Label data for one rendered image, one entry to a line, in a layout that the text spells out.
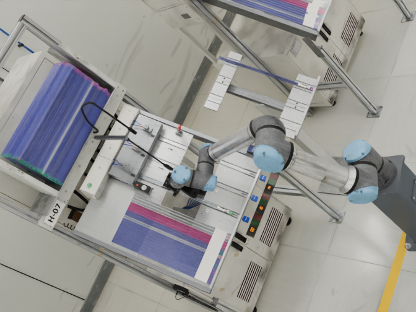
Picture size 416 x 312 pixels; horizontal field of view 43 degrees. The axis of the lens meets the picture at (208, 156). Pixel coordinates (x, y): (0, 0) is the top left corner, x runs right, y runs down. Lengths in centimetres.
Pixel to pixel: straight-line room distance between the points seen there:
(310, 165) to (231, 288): 116
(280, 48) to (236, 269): 132
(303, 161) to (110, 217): 102
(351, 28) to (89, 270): 267
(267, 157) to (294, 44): 143
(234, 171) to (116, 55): 209
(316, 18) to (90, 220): 158
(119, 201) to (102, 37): 203
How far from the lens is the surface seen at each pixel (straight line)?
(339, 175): 209
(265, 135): 198
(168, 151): 262
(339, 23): 364
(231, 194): 253
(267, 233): 311
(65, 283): 428
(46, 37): 254
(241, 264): 299
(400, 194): 236
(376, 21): 393
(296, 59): 326
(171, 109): 464
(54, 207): 250
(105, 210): 259
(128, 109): 266
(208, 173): 225
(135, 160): 257
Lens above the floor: 237
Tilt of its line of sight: 35 degrees down
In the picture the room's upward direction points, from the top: 53 degrees counter-clockwise
